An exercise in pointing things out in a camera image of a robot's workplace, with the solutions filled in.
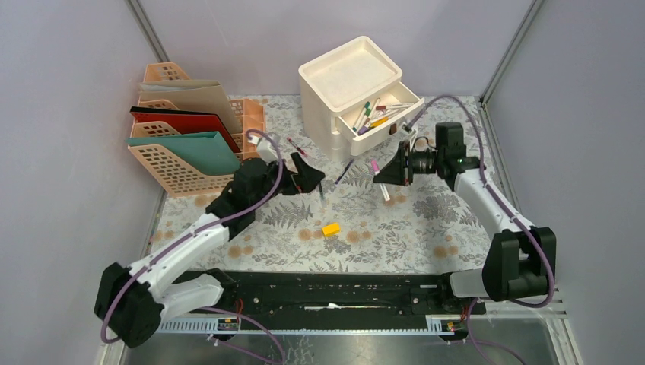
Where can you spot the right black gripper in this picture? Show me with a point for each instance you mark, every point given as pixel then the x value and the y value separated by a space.
pixel 397 171

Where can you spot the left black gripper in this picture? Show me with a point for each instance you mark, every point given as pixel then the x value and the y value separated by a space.
pixel 305 179

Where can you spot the white top drawer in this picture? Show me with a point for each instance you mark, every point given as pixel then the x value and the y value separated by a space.
pixel 359 144

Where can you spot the yellow capped white marker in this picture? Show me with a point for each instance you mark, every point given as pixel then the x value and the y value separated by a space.
pixel 379 122

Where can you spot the teal folder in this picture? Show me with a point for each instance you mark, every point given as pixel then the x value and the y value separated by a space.
pixel 208 152

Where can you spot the plain white marker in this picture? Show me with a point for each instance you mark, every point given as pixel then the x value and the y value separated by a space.
pixel 394 113

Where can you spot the dark red capped marker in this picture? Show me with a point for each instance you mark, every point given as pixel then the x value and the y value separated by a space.
pixel 395 106

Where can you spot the white three-drawer cabinet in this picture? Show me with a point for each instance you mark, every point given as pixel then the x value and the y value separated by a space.
pixel 338 82

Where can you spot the red ring binder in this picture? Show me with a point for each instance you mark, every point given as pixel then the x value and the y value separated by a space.
pixel 151 122

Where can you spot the beige notebook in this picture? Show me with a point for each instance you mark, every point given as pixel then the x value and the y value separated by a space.
pixel 206 96

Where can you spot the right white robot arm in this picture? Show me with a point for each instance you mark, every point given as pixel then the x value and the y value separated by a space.
pixel 520 263

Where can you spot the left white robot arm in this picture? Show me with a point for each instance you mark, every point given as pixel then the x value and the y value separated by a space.
pixel 134 300

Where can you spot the blue pen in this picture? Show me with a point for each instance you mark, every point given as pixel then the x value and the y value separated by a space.
pixel 345 170

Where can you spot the floral table mat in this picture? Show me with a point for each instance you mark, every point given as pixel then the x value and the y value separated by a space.
pixel 422 229

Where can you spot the peach plastic file organizer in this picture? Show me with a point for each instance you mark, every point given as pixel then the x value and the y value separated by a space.
pixel 175 175

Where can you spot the yellow eraser block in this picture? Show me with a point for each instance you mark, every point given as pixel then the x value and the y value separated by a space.
pixel 331 229

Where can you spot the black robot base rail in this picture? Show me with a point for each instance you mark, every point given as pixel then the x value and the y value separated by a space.
pixel 344 302

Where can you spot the aluminium corner frame post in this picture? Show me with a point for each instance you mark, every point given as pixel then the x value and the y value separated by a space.
pixel 147 30

